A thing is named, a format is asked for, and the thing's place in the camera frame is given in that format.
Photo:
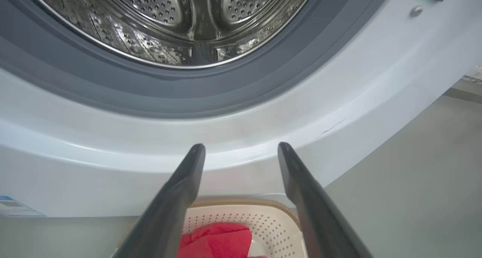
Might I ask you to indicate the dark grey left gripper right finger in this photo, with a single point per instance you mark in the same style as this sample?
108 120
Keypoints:
320 220

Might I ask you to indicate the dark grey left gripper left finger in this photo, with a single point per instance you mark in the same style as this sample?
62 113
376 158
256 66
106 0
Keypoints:
169 212

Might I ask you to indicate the red clothing with white trim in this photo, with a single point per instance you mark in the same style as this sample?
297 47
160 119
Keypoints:
218 239

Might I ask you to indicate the cream perforated basket brown rim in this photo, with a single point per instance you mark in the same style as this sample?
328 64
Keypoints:
271 228

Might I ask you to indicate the white front-load washing machine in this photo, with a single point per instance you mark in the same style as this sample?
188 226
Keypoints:
113 145

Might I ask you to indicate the blue energy label sticker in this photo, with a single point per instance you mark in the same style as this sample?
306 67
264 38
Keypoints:
17 207

